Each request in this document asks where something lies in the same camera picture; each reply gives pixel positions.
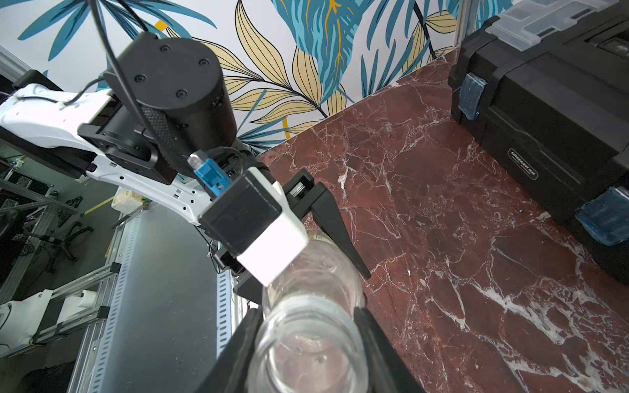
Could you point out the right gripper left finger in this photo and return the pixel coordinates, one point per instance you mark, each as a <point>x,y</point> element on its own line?
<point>229,374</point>

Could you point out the small clear bottle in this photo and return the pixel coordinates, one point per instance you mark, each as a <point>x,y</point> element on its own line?
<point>308,341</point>

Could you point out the aluminium front rail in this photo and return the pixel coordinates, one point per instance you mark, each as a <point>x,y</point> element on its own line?
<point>170,317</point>

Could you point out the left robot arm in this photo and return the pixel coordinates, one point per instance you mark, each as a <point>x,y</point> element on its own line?
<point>165,129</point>

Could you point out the black plastic toolbox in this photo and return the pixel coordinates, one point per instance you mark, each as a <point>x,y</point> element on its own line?
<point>543,87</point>

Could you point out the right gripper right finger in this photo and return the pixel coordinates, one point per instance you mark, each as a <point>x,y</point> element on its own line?
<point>387,372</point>

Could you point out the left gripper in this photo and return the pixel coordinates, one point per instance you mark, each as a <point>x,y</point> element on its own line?
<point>285,239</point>

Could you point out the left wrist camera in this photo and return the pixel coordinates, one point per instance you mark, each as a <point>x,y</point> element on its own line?
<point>241,208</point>

